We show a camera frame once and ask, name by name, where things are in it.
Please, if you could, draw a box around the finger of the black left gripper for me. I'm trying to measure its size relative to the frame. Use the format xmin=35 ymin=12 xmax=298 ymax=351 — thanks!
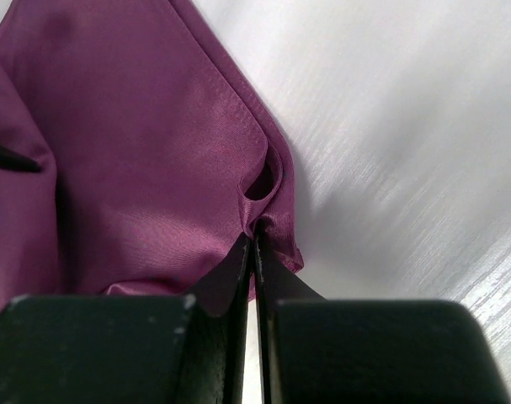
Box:
xmin=0 ymin=145 xmax=40 ymax=173

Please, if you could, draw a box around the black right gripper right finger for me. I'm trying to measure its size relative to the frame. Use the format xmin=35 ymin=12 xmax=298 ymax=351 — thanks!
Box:
xmin=253 ymin=233 xmax=324 ymax=404

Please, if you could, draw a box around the purple satin napkin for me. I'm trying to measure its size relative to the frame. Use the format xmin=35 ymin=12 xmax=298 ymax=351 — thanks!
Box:
xmin=0 ymin=1 xmax=303 ymax=312

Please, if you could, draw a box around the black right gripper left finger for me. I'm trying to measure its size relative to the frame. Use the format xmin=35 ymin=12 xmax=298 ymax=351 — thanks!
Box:
xmin=174 ymin=234 xmax=251 ymax=403

